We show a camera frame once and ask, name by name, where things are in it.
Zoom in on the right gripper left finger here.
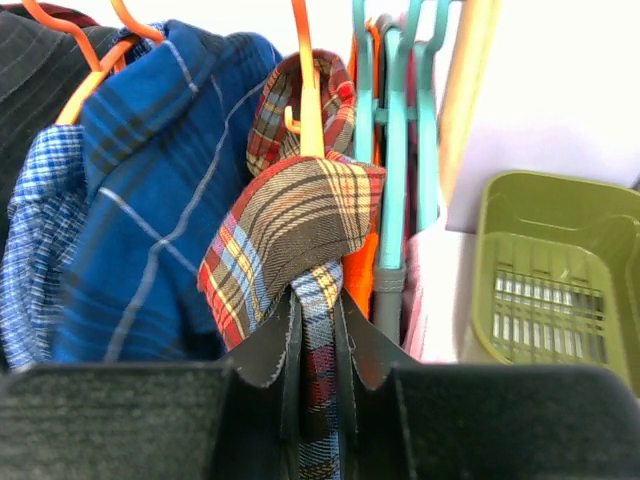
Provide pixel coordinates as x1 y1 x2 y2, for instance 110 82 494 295
1 292 301 479

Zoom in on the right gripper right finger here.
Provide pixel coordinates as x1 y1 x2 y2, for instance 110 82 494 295
334 295 639 479

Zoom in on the brown red plaid shirt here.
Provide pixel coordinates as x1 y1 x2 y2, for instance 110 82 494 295
197 49 385 479

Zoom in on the orange hanger of plaid shirt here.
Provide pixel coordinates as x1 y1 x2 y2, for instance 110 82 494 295
284 0 325 157

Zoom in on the grey t-shirt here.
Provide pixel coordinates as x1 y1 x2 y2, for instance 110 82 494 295
373 14 406 343

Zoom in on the pink t-shirt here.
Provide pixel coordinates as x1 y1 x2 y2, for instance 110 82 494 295
397 9 481 364

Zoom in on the orange t-shirt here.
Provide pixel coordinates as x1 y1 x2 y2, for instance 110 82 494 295
343 18 380 320

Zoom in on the light blue checked shirt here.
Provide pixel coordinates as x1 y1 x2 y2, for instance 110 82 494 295
1 125 88 369

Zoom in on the dark blue plaid shirt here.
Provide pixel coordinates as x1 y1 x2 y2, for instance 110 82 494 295
51 20 280 363

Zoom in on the teal hanger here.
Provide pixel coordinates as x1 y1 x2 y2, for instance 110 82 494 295
378 0 422 270
414 0 449 232
352 0 378 163

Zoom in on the orange hanger of checked shirt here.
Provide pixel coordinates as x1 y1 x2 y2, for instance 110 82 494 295
21 0 131 126

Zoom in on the dark pinstripe shirt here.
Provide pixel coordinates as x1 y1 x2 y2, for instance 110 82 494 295
0 2 126 236

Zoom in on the orange hanger of blue shirt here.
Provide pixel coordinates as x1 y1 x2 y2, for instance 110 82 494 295
104 0 165 73

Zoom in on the green plastic basket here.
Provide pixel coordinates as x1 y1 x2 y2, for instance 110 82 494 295
460 171 639 390

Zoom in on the wooden clothes rack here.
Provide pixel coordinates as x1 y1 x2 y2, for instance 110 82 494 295
439 0 503 203

